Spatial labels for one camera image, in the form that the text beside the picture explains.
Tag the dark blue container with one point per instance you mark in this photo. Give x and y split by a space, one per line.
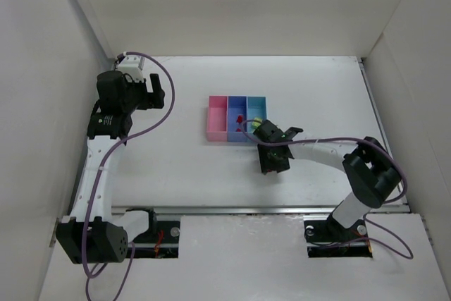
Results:
237 105

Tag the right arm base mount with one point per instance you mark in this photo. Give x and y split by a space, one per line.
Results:
328 239

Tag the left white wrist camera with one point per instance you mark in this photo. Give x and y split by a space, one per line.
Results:
132 68

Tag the pink container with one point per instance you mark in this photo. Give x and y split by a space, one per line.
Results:
217 119

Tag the metal front rail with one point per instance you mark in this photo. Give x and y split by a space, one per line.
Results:
209 211

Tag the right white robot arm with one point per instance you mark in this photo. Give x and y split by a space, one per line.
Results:
370 170

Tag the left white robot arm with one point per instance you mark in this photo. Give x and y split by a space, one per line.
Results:
91 234

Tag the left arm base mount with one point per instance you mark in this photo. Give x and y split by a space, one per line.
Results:
154 238

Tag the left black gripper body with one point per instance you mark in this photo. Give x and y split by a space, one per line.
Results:
150 93

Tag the light blue container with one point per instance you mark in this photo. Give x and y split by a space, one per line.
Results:
256 107

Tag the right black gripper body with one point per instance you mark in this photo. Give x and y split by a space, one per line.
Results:
265 132

